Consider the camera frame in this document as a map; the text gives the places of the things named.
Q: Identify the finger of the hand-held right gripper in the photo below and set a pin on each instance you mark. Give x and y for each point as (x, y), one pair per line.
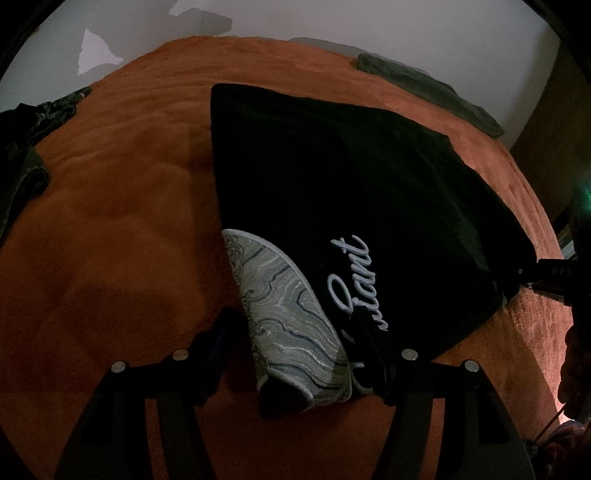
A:
(547, 273)

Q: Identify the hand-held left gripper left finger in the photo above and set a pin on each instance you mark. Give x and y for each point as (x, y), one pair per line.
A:
(214, 346)

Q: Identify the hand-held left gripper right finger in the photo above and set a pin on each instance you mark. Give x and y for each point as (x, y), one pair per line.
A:
(374, 364)

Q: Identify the black garment with white script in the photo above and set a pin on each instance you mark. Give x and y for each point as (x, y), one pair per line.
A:
(346, 184)

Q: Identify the dark grey clothes pile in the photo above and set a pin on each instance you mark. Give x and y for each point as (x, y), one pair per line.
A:
(23, 157)

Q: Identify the person's right hand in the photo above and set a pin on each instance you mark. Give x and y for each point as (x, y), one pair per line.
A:
(577, 369)

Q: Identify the dark wooden cabinet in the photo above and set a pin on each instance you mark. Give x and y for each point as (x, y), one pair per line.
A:
(549, 124)

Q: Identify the orange blanket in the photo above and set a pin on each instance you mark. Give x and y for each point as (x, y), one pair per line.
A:
(129, 207)

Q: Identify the grey folded cloth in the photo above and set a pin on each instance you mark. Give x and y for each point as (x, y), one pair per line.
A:
(434, 92)

